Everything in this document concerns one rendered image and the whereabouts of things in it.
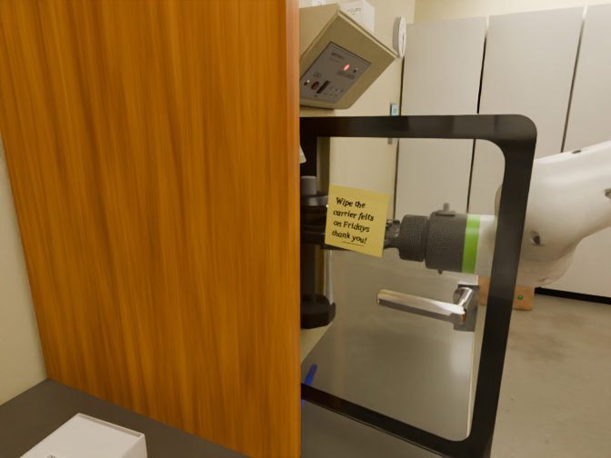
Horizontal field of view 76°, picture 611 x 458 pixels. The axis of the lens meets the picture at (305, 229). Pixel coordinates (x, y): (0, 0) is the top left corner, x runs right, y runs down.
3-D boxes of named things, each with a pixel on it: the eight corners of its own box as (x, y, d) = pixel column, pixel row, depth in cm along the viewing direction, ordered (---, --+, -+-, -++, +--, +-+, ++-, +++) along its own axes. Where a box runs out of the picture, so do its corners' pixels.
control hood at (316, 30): (251, 100, 50) (248, 13, 47) (337, 109, 78) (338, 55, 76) (336, 97, 45) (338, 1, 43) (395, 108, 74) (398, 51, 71)
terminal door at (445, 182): (275, 383, 61) (268, 116, 51) (488, 471, 46) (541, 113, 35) (272, 386, 60) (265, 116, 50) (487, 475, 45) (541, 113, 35)
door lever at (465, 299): (390, 293, 46) (392, 273, 46) (476, 312, 42) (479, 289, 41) (374, 311, 42) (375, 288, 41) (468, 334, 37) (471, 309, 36)
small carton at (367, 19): (334, 44, 65) (335, 4, 64) (346, 49, 69) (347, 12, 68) (363, 41, 63) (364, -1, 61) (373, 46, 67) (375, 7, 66)
